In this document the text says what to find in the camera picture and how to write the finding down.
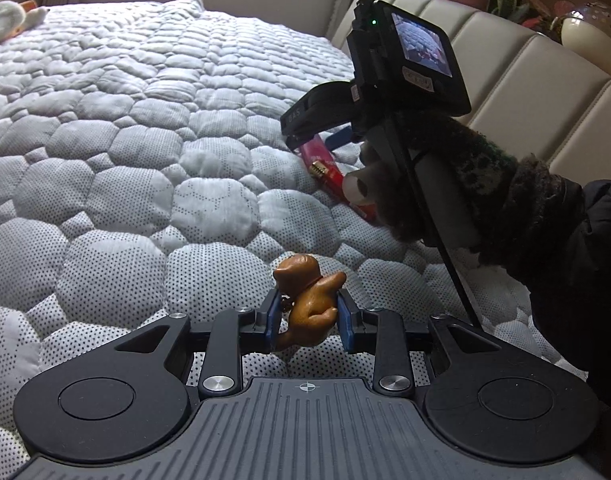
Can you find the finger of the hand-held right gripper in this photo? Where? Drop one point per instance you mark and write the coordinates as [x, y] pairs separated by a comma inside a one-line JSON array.
[[339, 138]]

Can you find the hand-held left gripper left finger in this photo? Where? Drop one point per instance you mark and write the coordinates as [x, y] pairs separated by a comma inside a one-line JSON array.
[[273, 319]]

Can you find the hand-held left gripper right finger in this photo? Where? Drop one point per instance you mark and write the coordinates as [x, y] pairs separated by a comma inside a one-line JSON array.
[[344, 322]]

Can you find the red plastic lighter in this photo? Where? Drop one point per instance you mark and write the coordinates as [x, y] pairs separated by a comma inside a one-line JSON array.
[[330, 172]]

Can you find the brown squirrel figurine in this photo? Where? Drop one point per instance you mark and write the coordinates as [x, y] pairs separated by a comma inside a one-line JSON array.
[[310, 295]]

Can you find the person's right forearm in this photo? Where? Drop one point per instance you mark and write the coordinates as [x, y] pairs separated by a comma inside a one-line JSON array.
[[575, 260]]

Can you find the person's right hand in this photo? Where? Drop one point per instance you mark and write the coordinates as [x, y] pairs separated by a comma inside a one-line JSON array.
[[480, 160]]

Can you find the beige padded headboard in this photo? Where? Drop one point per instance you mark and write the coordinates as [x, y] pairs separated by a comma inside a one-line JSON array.
[[525, 85]]

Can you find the white globe lamp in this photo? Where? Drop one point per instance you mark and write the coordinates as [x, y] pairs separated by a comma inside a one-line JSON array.
[[595, 32]]

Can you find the grey quilted mattress pad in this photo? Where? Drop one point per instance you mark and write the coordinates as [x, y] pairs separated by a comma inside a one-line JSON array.
[[135, 160]]

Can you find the white plush duck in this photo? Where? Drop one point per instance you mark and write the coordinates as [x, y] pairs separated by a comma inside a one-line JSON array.
[[10, 20]]

